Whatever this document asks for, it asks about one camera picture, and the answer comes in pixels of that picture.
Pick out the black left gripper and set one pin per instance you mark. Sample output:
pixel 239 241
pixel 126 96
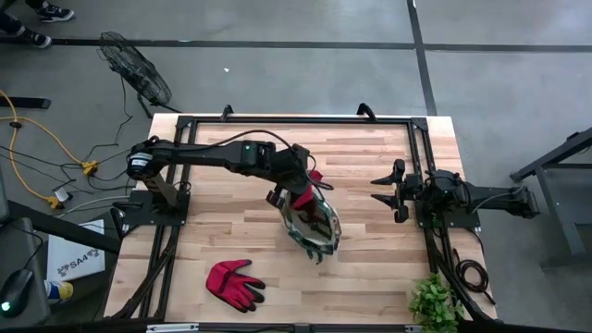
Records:
pixel 296 173

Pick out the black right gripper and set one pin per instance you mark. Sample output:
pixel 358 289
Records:
pixel 411 192

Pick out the black glove red cuff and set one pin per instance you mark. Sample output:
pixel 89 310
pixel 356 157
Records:
pixel 303 199

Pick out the beige green canvas gardening bag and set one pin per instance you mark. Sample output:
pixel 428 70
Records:
pixel 287 217

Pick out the red glove black fingertips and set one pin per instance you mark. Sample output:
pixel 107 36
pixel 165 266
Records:
pixel 229 284

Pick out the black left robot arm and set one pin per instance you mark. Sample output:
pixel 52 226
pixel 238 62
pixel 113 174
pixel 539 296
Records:
pixel 208 155

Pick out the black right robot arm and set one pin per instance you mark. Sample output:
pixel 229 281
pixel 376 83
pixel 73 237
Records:
pixel 499 201

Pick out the black table clamp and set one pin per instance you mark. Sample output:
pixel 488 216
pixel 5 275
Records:
pixel 367 111
pixel 226 112

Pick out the green artificial plant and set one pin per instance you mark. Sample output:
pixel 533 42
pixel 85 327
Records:
pixel 435 303

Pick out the black metal stand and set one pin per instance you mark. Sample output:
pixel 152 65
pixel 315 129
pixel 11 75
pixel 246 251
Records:
pixel 566 217

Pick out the black floor fan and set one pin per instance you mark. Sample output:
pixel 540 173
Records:
pixel 139 74

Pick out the white SA4 box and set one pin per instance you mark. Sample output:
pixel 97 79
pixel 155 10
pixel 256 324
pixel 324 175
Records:
pixel 74 245

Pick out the blue yellow white can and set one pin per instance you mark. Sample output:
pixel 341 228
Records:
pixel 62 291

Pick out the black floor bar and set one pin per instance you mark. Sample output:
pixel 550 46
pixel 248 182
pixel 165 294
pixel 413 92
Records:
pixel 28 103

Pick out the person's shoe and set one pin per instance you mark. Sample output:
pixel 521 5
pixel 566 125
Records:
pixel 36 39
pixel 55 11

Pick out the black computer mouse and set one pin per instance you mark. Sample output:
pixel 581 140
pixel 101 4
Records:
pixel 16 291

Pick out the person's leg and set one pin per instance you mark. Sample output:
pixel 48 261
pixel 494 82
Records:
pixel 9 20

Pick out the black aluminium table frame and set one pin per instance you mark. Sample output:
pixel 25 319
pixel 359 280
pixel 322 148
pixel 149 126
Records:
pixel 300 120

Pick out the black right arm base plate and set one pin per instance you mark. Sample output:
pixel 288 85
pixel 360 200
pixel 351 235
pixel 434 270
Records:
pixel 467 221

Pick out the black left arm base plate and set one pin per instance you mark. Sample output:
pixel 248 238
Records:
pixel 139 216

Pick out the black rail silver brackets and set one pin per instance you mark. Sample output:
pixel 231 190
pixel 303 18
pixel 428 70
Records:
pixel 231 329

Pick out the black diagonal desk rail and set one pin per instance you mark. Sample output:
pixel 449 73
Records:
pixel 60 226

